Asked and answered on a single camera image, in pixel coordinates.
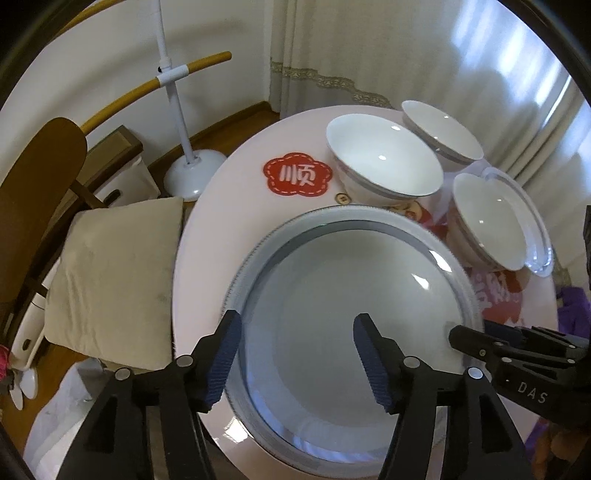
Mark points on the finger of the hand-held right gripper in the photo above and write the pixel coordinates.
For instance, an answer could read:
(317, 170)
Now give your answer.
(475, 345)
(535, 336)

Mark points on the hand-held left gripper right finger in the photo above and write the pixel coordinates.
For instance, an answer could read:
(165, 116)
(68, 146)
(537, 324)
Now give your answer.
(373, 369)

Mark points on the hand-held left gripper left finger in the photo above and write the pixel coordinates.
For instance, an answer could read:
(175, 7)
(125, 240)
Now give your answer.
(222, 369)

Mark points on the large grey-rimmed white plate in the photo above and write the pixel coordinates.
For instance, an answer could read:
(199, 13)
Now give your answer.
(341, 332)

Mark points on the small white plate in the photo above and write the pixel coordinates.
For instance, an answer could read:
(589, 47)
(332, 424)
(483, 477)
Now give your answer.
(535, 230)

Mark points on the white porcelain bowl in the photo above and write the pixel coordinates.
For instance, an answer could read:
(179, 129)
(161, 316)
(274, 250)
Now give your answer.
(383, 157)
(485, 217)
(443, 131)

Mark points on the purple cloth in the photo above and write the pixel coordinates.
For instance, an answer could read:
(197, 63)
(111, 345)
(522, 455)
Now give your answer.
(575, 307)

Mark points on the white floor stand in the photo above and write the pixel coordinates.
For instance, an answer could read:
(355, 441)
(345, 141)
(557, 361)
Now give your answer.
(194, 170)

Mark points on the white storage box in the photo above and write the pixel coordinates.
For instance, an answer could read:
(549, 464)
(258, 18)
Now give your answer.
(134, 184)

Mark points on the brown wooden chair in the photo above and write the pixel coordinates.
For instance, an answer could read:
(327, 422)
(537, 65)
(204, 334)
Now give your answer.
(37, 184)

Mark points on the thick curved wooden rod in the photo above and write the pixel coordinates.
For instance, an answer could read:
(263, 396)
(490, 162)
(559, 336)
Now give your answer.
(138, 90)

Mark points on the cream lace-trimmed curtain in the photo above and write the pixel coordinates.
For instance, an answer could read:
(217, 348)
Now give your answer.
(461, 50)

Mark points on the thin curved wooden hoop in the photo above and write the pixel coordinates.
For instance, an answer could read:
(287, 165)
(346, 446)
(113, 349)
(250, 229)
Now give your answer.
(81, 16)

